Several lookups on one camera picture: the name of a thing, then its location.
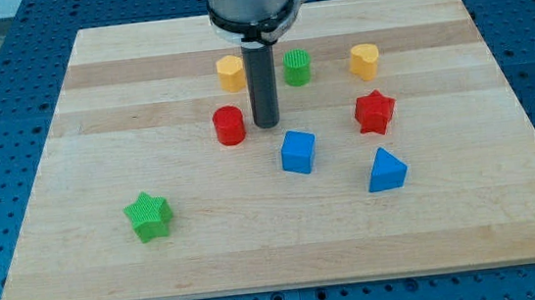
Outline red cylinder block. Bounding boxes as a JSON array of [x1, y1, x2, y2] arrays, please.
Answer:
[[213, 105, 246, 146]]

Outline green star block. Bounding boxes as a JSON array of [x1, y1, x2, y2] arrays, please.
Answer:
[[122, 191, 173, 243]]

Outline green cylinder block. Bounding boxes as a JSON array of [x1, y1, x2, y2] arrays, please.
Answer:
[[282, 48, 311, 86]]

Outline blue cube block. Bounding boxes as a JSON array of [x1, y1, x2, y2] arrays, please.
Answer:
[[280, 130, 316, 175]]

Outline red star block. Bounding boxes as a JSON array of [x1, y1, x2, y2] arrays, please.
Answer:
[[355, 89, 396, 135]]

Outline blue triangle block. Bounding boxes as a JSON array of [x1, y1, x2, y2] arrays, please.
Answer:
[[368, 147, 408, 192]]

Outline light wooden board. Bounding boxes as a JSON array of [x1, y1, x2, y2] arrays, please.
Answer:
[[0, 0, 535, 300]]

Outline yellow heart block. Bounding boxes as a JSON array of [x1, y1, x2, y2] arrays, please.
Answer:
[[349, 43, 379, 81]]

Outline yellow hexagon block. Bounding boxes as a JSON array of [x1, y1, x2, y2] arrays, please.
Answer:
[[216, 55, 246, 92]]

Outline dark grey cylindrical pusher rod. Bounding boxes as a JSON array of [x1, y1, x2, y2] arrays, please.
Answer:
[[241, 45, 280, 128]]

